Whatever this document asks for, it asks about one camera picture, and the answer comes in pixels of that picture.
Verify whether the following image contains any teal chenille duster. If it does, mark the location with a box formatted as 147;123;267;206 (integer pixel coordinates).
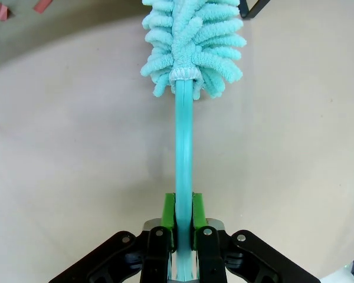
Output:
140;0;248;283

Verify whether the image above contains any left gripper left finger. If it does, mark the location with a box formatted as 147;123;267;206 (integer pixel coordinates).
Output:
48;193;178;283

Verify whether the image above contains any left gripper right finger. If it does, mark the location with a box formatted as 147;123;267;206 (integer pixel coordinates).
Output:
191;193;322;283

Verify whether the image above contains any wooden shelf black metal frame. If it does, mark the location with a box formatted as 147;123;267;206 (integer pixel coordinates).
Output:
238;0;273;20

